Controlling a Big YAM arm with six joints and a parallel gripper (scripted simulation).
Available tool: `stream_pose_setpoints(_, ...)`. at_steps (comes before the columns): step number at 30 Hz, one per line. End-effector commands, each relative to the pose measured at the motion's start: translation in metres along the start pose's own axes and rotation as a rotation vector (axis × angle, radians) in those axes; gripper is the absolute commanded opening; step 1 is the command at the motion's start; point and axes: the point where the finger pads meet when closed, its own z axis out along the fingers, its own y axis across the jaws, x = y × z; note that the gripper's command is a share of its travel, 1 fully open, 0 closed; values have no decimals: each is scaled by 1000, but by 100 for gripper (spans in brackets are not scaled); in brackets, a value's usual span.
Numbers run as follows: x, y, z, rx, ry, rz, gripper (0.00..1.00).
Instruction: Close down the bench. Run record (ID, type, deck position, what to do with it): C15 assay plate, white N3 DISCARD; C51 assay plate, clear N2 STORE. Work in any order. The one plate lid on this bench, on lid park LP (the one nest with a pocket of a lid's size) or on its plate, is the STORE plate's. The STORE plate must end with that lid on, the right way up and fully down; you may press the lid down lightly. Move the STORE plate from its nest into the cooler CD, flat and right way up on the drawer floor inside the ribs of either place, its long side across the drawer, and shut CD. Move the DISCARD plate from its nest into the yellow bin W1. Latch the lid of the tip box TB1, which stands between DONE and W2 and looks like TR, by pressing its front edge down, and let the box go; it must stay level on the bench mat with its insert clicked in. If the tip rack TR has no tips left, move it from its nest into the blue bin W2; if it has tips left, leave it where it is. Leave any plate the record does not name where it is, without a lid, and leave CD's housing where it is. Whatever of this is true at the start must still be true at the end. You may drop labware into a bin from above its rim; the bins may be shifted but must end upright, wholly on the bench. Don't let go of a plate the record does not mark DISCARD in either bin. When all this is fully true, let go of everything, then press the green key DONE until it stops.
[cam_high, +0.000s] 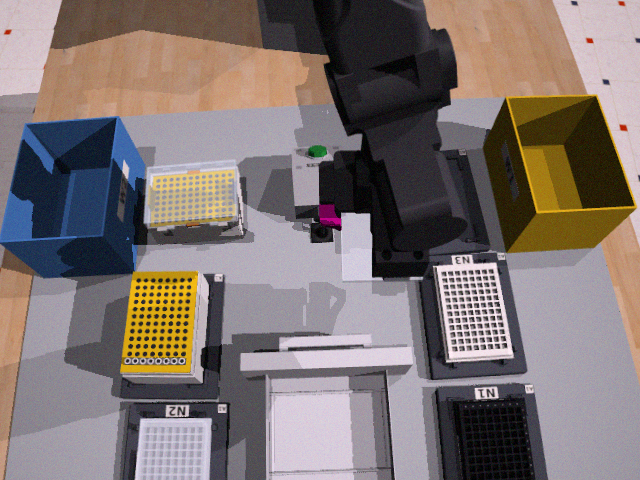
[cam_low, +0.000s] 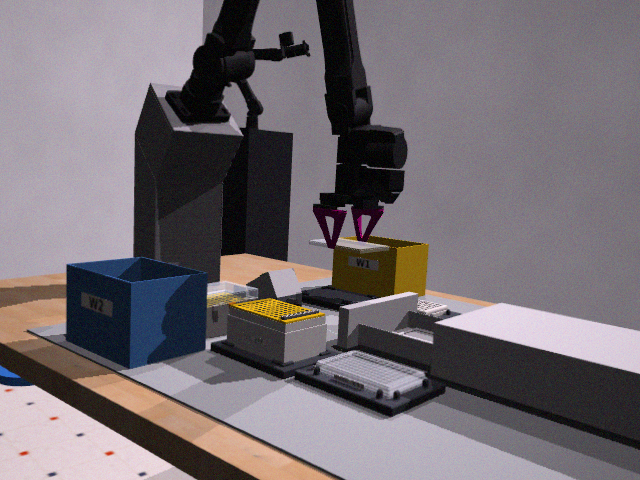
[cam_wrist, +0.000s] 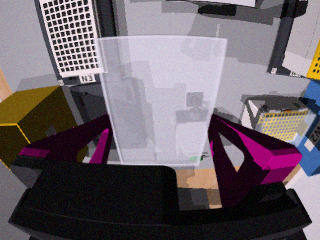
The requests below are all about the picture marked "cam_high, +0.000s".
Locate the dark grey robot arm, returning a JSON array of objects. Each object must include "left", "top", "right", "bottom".
[{"left": 313, "top": 0, "right": 468, "bottom": 282}]

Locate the blue open-top bin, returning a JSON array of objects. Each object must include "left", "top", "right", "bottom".
[{"left": 0, "top": 116, "right": 145, "bottom": 278}]

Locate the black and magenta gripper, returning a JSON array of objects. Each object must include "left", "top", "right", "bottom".
[{"left": 319, "top": 151, "right": 356, "bottom": 231}]

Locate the yellow open-top bin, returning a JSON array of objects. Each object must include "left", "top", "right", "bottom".
[{"left": 483, "top": 95, "right": 637, "bottom": 253}]

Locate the grey bench mat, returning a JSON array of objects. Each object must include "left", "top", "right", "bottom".
[{"left": 5, "top": 97, "right": 640, "bottom": 480}]

